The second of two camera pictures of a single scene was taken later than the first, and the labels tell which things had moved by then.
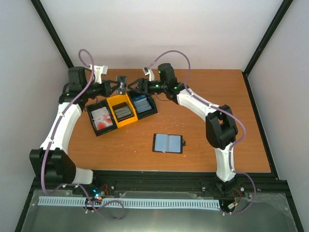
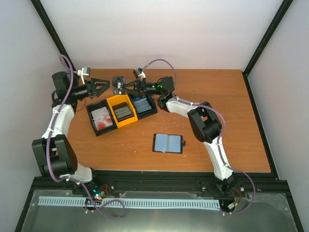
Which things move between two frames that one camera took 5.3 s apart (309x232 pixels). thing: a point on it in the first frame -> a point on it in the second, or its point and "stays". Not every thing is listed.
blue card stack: x=141 y=103 stays
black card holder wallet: x=168 y=143 stays
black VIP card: x=121 y=84 stays
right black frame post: x=269 y=34 stays
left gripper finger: x=112 y=89 -> x=99 y=92
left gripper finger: x=113 y=84 -> x=97 y=81
